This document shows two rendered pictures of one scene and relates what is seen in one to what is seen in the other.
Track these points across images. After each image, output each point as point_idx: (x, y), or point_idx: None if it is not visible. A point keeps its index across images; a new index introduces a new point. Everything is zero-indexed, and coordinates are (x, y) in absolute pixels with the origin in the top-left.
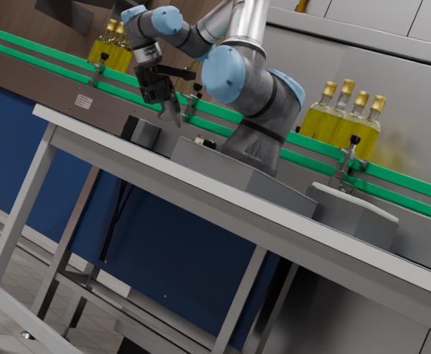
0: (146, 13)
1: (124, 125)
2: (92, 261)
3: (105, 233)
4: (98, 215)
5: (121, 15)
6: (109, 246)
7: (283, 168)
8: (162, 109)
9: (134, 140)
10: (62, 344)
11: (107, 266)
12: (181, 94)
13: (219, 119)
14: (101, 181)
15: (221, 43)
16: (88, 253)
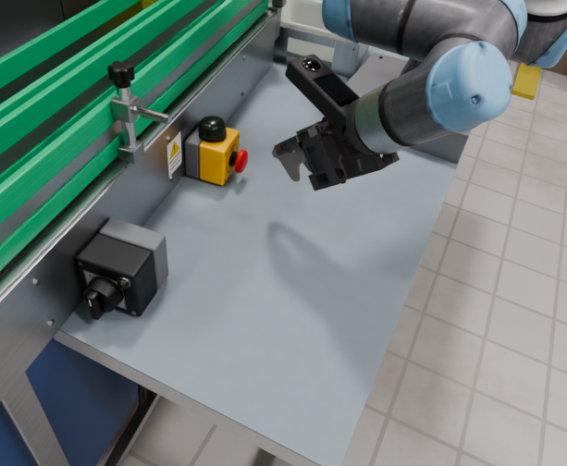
0: (506, 54)
1: (115, 303)
2: (117, 428)
3: (111, 398)
4: (86, 419)
5: (499, 115)
6: (125, 389)
7: (251, 50)
8: (299, 165)
9: (166, 276)
10: None
11: (136, 392)
12: (170, 121)
13: (162, 82)
14: (52, 416)
15: None
16: (106, 438)
